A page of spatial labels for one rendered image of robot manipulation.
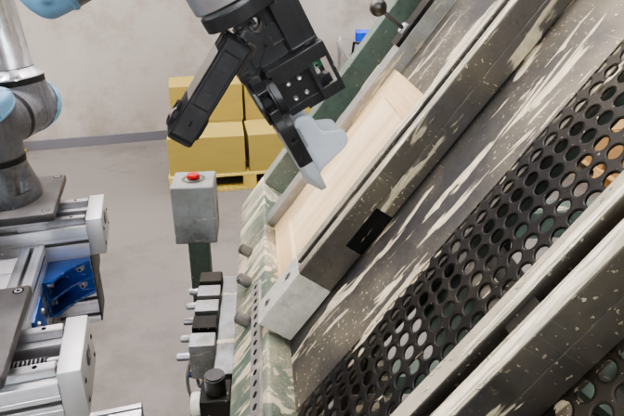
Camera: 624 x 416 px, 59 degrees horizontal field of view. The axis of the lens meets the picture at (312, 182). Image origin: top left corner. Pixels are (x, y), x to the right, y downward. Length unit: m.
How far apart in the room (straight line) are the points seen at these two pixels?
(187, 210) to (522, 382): 1.22
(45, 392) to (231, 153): 2.96
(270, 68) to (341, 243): 0.49
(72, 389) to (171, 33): 4.07
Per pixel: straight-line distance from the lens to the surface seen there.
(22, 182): 1.33
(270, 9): 0.53
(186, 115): 0.53
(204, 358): 1.28
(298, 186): 1.37
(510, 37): 0.91
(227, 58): 0.52
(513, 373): 0.53
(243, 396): 1.01
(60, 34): 4.83
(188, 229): 1.64
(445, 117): 0.90
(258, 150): 3.76
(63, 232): 1.34
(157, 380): 2.36
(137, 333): 2.61
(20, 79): 1.38
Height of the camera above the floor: 1.55
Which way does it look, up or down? 23 degrees down
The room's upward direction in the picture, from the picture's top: straight up
